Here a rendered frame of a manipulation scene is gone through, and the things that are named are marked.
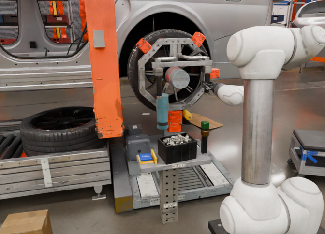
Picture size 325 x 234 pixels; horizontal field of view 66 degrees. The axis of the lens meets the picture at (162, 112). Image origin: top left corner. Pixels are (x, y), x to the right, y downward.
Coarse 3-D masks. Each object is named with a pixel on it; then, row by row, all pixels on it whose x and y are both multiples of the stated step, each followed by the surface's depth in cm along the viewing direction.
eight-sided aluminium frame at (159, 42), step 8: (160, 40) 176; (168, 40) 177; (176, 40) 179; (184, 40) 180; (152, 48) 177; (192, 48) 183; (144, 56) 177; (144, 64) 179; (144, 72) 181; (144, 80) 183; (144, 88) 184; (200, 88) 197; (144, 96) 186; (152, 96) 194; (192, 96) 200; (176, 104) 196; (184, 104) 196
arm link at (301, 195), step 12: (288, 180) 97; (300, 180) 96; (288, 192) 93; (300, 192) 90; (312, 192) 90; (288, 204) 91; (300, 204) 90; (312, 204) 89; (300, 216) 89; (312, 216) 90; (300, 228) 91; (312, 228) 92
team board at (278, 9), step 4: (284, 0) 696; (288, 0) 699; (292, 0) 701; (276, 4) 692; (280, 4) 696; (284, 4) 699; (276, 8) 696; (280, 8) 699; (284, 8) 703; (276, 12) 700; (280, 12) 703; (284, 12) 707; (288, 12) 710; (284, 16) 711; (288, 16) 714; (284, 20) 715; (288, 20) 718; (288, 24) 721
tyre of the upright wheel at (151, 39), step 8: (152, 32) 196; (160, 32) 183; (168, 32) 184; (176, 32) 185; (184, 32) 187; (152, 40) 183; (136, 48) 188; (200, 48) 193; (136, 56) 184; (208, 56) 198; (128, 64) 199; (136, 64) 186; (128, 72) 196; (136, 72) 188; (136, 80) 190; (136, 88) 192; (136, 96) 195; (200, 96) 206; (144, 104) 198; (152, 104) 199; (192, 104) 207
